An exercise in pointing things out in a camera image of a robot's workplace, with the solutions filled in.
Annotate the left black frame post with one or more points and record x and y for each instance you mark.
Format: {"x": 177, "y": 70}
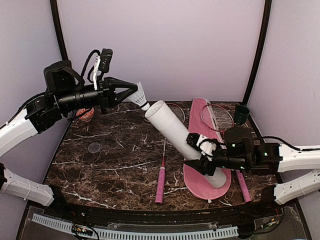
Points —
{"x": 58, "y": 29}

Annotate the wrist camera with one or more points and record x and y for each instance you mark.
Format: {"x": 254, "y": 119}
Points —
{"x": 207, "y": 146}
{"x": 100, "y": 67}

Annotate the dark green cup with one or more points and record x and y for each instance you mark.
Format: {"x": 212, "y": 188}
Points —
{"x": 241, "y": 114}

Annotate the black front rail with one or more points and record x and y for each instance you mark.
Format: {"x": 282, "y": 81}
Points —
{"x": 236, "y": 214}

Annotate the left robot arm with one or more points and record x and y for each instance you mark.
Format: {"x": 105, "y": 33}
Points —
{"x": 65, "y": 92}

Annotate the right black frame post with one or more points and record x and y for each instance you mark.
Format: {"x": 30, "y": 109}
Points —
{"x": 258, "y": 52}

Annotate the black frame post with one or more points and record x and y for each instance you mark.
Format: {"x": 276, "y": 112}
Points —
{"x": 58, "y": 29}
{"x": 258, "y": 52}

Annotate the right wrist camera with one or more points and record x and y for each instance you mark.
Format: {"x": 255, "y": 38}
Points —
{"x": 207, "y": 146}

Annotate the pink badminton racket right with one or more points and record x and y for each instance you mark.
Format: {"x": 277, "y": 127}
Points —
{"x": 219, "y": 120}

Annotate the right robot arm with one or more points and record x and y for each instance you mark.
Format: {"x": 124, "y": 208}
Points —
{"x": 238, "y": 152}

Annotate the white shuttlecock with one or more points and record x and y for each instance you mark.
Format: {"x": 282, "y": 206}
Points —
{"x": 138, "y": 98}

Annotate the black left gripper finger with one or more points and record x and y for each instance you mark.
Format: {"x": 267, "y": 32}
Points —
{"x": 115, "y": 83}
{"x": 119, "y": 97}

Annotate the pink badminton racket left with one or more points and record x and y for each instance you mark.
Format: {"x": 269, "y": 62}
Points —
{"x": 179, "y": 113}

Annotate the clear plastic tube lid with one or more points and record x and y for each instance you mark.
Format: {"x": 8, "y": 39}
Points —
{"x": 94, "y": 147}

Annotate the pink racket cover bag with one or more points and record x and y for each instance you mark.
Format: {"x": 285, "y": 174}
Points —
{"x": 197, "y": 183}

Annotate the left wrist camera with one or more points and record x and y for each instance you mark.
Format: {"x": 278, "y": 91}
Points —
{"x": 100, "y": 67}

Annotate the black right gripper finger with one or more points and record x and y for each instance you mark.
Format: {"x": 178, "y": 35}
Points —
{"x": 204, "y": 167}
{"x": 192, "y": 139}

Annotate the white slotted cable duct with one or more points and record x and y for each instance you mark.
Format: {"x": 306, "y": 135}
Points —
{"x": 131, "y": 232}

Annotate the red patterned bowl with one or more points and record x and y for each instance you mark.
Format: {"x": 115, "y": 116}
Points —
{"x": 85, "y": 115}

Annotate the pink badminton racket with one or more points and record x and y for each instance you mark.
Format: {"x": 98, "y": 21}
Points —
{"x": 179, "y": 113}
{"x": 219, "y": 120}

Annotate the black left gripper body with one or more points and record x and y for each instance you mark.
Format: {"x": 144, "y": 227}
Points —
{"x": 104, "y": 95}

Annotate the white shuttlecock tube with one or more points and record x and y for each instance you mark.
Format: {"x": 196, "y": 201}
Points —
{"x": 171, "y": 127}

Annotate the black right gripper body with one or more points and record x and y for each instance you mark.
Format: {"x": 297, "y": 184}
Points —
{"x": 204, "y": 165}

